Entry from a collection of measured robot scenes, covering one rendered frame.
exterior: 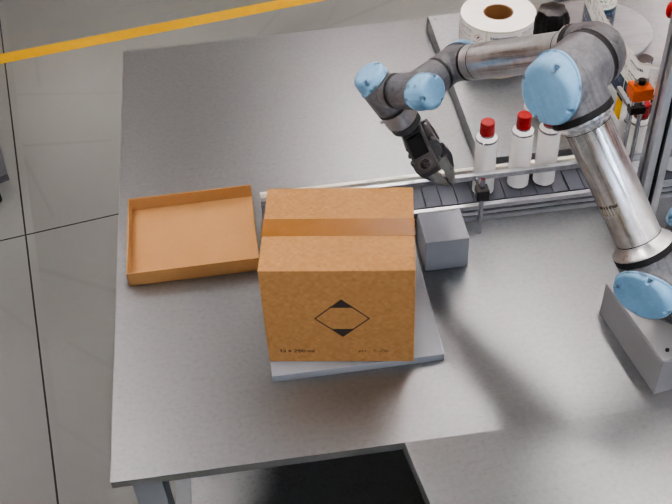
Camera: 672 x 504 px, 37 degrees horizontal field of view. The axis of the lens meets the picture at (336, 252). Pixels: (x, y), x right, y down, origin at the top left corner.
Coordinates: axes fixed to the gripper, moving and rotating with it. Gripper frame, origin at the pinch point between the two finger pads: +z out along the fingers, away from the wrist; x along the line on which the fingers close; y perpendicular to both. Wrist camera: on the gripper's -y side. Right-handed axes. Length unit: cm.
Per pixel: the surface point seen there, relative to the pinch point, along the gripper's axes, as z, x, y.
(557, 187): 20.4, -19.3, 2.7
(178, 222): -22, 61, 13
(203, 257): -19, 56, 0
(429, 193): 4.7, 6.6, 6.5
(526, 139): 2.8, -19.6, 2.6
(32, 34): 0, 157, 251
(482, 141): -3.4, -11.3, 2.5
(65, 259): 19, 143, 100
